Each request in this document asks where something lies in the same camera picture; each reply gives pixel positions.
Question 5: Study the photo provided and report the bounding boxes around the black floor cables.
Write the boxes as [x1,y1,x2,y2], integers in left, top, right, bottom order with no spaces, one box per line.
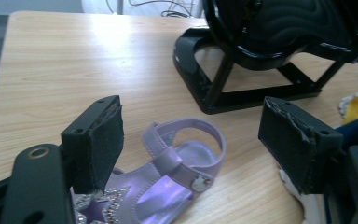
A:
[105,0,204,19]

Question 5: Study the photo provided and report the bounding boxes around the purple star child sandal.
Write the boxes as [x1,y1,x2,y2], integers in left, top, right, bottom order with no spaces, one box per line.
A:
[71,117,227,224]

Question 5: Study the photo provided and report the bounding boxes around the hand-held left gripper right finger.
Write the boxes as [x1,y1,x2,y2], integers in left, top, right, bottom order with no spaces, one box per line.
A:
[257,96,344,195]

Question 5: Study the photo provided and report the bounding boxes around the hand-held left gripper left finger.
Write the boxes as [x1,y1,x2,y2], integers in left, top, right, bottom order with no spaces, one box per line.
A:
[60,94,125,195]

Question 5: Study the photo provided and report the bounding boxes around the red and black shoe rack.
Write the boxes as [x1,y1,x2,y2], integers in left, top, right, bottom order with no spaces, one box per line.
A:
[172,0,358,116]

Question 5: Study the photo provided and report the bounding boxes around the navy and white child sneaker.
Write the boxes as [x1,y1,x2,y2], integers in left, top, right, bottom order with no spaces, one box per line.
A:
[278,88,358,224]

